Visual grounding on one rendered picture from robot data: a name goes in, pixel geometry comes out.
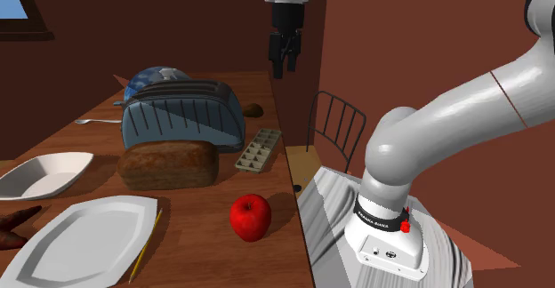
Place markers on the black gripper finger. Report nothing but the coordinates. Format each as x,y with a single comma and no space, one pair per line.
276,55
293,53

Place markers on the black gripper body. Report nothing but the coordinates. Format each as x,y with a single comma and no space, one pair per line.
287,16

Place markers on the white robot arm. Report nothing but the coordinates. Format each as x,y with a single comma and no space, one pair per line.
438,124

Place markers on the beige ice cube tray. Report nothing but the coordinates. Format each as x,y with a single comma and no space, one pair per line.
259,150

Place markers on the black metal chair wooden seat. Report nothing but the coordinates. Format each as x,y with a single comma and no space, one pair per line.
303,161

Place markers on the blue grey toaster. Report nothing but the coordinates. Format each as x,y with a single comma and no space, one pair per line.
182,118

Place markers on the blue round globe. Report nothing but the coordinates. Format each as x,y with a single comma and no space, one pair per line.
145,78

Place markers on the brown bread loaf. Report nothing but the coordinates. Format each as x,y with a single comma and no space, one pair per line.
169,165

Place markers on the red apple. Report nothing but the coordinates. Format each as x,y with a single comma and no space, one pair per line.
250,217

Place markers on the grey patterned robot stand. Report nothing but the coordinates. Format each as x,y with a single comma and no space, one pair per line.
329,217

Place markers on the silver fork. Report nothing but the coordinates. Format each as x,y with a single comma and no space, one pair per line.
93,121

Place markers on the brown wooden table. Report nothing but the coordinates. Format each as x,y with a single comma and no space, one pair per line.
195,244

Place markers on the yellow pencil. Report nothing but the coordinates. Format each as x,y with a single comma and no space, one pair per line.
145,246

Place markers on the white bowl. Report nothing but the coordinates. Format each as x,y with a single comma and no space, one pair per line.
41,176

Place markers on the white octagonal plate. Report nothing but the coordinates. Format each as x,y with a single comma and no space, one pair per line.
82,244

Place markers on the reddish brown sweet potato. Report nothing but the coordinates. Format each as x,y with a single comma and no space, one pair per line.
11,240
17,217

